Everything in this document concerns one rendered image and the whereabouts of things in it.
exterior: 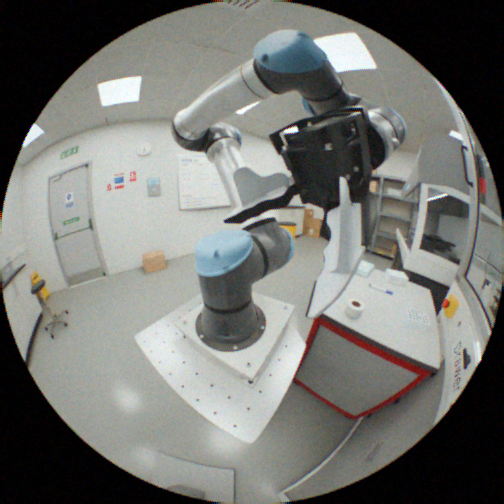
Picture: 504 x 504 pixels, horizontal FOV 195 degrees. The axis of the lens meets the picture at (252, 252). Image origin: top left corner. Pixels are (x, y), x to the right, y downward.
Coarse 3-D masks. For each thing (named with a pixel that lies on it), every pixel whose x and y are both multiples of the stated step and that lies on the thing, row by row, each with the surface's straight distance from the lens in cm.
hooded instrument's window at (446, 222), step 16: (416, 192) 133; (432, 192) 120; (416, 208) 125; (432, 208) 119; (448, 208) 124; (464, 208) 130; (400, 224) 248; (432, 224) 119; (448, 224) 124; (464, 224) 130; (432, 240) 121; (448, 240) 125; (464, 240) 131; (448, 256) 127
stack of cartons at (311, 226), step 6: (306, 210) 484; (312, 210) 496; (306, 216) 485; (312, 216) 501; (306, 222) 488; (312, 222) 477; (318, 222) 468; (306, 228) 488; (312, 228) 479; (318, 228) 470; (306, 234) 491; (312, 234) 482; (318, 234) 472
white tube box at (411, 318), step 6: (408, 312) 73; (414, 312) 76; (408, 318) 69; (414, 318) 72; (420, 318) 76; (426, 318) 78; (408, 324) 71; (414, 324) 72; (420, 324) 73; (426, 324) 74; (420, 330) 75; (426, 330) 76
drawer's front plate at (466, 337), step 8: (464, 328) 68; (464, 336) 66; (472, 336) 62; (456, 344) 68; (464, 344) 64; (472, 344) 60; (472, 352) 59; (456, 360) 64; (472, 360) 57; (456, 368) 62; (472, 368) 56; (456, 376) 61; (464, 376) 57; (464, 384) 56; (456, 392) 57; (448, 400) 59; (448, 408) 57
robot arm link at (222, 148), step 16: (208, 128) 51; (224, 128) 54; (208, 144) 51; (224, 144) 49; (240, 144) 57; (208, 160) 53; (224, 160) 45; (240, 160) 46; (224, 176) 43; (240, 224) 38; (256, 224) 35; (272, 224) 36; (272, 240) 34; (288, 240) 39; (272, 256) 32; (288, 256) 38; (272, 272) 36
